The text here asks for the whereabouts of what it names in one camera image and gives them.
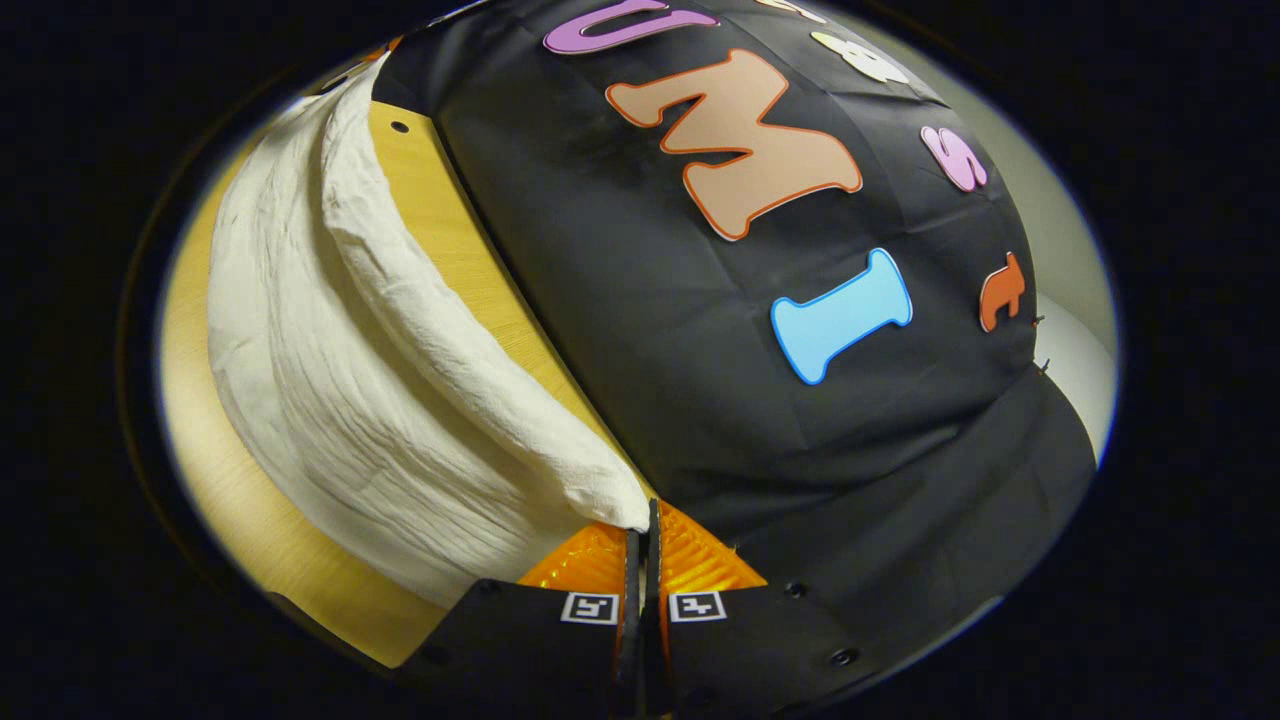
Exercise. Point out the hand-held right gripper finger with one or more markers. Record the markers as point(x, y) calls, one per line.
point(630, 610)
point(654, 610)

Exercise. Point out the black backdrop cloth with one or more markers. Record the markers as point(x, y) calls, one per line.
point(650, 350)

